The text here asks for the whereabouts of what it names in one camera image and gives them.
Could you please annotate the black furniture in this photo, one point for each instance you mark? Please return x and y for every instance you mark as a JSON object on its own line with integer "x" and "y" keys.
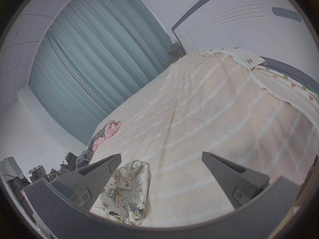
{"x": 68, "y": 162}

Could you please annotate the dark grey garment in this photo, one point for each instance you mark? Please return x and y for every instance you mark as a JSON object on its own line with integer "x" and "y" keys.
{"x": 83, "y": 160}

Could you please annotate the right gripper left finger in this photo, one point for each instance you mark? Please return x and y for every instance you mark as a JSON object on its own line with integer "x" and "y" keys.
{"x": 89, "y": 180}

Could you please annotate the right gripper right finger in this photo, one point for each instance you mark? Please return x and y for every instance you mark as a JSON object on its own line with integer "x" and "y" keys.
{"x": 234, "y": 183}

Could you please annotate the blue-green curtain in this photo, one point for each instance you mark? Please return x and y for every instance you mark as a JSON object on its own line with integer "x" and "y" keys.
{"x": 107, "y": 38}
{"x": 62, "y": 91}

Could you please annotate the white printed pyjama top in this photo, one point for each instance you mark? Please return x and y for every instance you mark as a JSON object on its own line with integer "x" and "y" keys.
{"x": 124, "y": 195}

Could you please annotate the white printed pillow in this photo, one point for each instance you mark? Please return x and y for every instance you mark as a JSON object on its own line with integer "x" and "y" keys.
{"x": 231, "y": 58}

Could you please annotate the pink garment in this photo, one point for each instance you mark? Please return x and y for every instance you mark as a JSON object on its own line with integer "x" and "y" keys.
{"x": 112, "y": 129}

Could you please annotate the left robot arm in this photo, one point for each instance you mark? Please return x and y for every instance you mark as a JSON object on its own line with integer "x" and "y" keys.
{"x": 37, "y": 175}

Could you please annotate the bed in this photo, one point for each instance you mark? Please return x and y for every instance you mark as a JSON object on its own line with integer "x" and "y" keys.
{"x": 199, "y": 121}

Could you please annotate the grey bedside table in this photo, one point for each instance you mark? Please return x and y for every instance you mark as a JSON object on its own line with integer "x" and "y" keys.
{"x": 175, "y": 51}

